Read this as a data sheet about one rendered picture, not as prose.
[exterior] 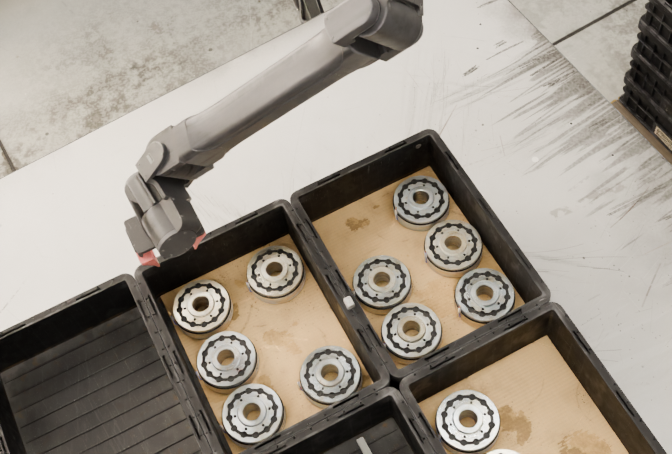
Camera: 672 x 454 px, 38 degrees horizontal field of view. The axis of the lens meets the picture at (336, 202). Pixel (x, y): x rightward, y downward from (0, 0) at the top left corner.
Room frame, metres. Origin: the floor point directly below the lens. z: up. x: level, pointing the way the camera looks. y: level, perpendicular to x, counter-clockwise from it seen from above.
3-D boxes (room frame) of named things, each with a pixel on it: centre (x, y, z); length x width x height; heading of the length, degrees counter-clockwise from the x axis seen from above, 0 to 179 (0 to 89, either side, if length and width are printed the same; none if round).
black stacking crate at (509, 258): (0.79, -0.12, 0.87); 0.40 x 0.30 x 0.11; 19
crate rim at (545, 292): (0.79, -0.12, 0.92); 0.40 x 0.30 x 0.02; 19
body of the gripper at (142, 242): (0.78, 0.26, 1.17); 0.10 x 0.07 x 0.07; 109
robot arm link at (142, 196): (0.77, 0.26, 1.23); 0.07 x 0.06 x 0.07; 23
